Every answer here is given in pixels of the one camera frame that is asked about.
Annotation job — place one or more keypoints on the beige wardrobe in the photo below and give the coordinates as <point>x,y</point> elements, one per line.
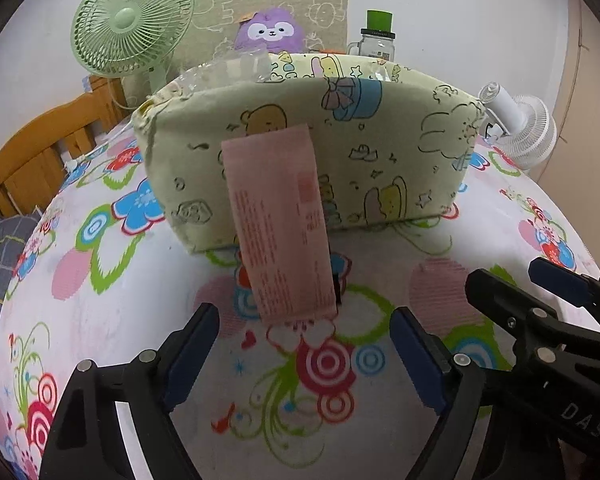
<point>595,110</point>

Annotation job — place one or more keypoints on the floral tablecloth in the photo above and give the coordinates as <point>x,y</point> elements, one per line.
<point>130,285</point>

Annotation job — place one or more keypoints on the purple plush toy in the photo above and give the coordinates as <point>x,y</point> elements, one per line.
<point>270,30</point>

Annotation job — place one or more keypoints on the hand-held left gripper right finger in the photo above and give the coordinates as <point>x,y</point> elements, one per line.
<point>420,365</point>

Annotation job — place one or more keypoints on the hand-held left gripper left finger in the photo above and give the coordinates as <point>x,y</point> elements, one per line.
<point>192,355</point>

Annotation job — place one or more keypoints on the pink packet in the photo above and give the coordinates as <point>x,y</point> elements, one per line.
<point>280,220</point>

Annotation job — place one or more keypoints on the clear plastic bag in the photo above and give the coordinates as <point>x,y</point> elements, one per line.
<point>230,72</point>

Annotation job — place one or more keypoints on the beige cartoon print cushion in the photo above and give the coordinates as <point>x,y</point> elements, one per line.
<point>220,10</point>

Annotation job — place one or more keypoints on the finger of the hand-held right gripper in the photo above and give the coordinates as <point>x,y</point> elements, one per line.
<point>560,280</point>
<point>500,300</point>

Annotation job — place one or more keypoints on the grey plaid bedding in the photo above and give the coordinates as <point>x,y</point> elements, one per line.
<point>0,250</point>

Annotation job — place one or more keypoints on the wooden headboard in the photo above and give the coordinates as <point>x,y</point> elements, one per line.
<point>35,160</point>

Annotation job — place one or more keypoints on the green desk fan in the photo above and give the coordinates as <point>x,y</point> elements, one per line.
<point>125,20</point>

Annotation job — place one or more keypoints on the white standing fan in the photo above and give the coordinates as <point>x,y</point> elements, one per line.
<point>530,130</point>

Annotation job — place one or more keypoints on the glass jar with green lid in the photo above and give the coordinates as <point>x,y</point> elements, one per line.
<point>377,45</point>

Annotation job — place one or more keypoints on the printed fabric storage box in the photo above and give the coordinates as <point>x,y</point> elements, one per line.
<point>380,160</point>

